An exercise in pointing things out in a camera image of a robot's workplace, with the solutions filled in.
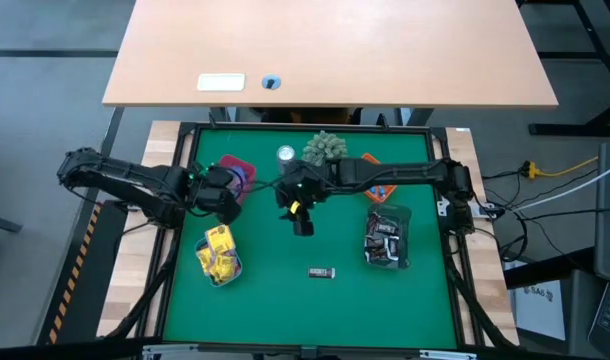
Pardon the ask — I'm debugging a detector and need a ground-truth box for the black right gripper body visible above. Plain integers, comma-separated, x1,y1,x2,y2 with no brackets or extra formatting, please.
277,167,331,221

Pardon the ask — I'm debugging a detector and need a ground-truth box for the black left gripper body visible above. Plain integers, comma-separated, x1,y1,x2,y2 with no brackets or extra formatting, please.
185,164,236,211

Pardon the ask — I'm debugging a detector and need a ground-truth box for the purple gummy candy bag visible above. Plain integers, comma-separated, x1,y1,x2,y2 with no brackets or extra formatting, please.
230,166,249,201

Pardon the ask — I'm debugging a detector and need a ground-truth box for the red plastic bin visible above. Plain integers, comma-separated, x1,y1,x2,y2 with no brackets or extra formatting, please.
217,153,259,207

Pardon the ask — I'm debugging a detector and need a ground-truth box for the teal plastic bin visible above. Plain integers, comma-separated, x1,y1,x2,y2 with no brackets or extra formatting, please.
193,223,245,289

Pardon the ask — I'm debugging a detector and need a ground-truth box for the artificial green potted plant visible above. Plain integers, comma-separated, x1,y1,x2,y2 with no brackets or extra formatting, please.
300,129,350,169

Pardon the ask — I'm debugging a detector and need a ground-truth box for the green table mat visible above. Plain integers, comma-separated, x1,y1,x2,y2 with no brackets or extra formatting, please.
162,128,460,350

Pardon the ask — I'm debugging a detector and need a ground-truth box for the orange plastic basket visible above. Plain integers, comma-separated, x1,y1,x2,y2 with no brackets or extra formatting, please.
359,151,400,205

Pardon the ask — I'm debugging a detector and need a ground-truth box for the grey translucent plastic bin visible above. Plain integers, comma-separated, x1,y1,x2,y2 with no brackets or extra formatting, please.
360,202,413,271

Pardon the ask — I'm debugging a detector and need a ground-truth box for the large wooden desk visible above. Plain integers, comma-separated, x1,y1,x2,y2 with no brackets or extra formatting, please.
101,0,560,110

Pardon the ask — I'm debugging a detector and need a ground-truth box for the black hazard-striped floor ramp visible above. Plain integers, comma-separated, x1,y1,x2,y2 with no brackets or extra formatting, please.
34,198,136,347

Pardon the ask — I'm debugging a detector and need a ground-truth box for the grey chair base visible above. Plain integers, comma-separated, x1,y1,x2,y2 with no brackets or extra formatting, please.
0,211,24,235

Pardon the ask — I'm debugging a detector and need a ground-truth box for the white labelled box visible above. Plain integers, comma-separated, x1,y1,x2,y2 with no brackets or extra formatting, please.
513,278,569,342

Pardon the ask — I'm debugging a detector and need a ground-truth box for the black metal table frame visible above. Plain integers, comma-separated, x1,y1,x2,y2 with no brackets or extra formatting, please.
134,119,521,360

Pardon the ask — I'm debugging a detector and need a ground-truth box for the white cable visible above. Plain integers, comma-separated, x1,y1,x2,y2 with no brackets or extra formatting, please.
512,164,610,214

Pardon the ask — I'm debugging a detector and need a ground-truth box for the black desk frame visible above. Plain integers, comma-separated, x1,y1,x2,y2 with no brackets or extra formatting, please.
517,0,610,137

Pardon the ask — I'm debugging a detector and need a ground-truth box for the yellow extension cord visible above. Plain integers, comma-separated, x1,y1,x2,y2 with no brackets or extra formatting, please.
522,155,601,180

